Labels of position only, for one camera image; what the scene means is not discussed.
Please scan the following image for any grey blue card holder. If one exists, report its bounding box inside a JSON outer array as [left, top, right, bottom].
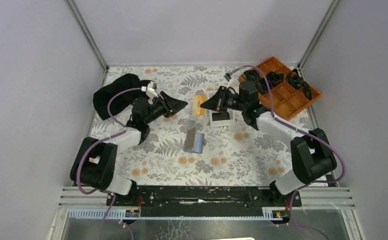
[[183, 127, 206, 154]]

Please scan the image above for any orange wooden divider tray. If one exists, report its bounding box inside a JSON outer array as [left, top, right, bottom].
[[238, 56, 321, 121]]

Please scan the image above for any black orange rolled tie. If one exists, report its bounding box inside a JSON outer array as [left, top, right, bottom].
[[286, 68, 313, 101]]

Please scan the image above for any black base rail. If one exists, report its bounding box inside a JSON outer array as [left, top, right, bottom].
[[106, 185, 302, 218]]

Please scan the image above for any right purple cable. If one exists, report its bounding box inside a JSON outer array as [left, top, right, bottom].
[[224, 64, 347, 240]]

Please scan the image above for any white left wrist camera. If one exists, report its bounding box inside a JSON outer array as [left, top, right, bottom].
[[141, 81, 158, 100]]

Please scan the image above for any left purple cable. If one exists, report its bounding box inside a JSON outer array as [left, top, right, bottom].
[[76, 86, 149, 240]]

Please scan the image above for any dark blue rolled tie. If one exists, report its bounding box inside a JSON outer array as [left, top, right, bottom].
[[255, 71, 284, 95]]

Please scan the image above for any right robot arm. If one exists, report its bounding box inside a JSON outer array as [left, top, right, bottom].
[[200, 81, 337, 206]]

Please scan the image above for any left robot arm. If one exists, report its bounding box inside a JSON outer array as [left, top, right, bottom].
[[69, 91, 188, 206]]

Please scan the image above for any green yellow rolled tie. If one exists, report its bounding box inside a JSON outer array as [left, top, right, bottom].
[[242, 69, 262, 83]]

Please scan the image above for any purple cable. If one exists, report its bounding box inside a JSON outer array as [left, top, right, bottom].
[[224, 64, 347, 240], [76, 86, 149, 240]]

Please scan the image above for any black cloth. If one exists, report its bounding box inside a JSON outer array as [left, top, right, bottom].
[[92, 73, 150, 121]]

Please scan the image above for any floral table mat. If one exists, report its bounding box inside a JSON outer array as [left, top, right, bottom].
[[104, 66, 292, 186]]

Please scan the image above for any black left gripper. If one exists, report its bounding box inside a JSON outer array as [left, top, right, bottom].
[[143, 91, 188, 126]]

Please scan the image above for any gold credit card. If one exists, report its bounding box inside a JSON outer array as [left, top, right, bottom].
[[192, 94, 206, 116]]

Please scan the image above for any white plastic card box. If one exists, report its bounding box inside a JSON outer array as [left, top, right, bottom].
[[206, 91, 235, 127]]

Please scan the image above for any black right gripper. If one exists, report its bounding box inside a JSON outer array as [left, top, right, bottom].
[[200, 86, 247, 114]]

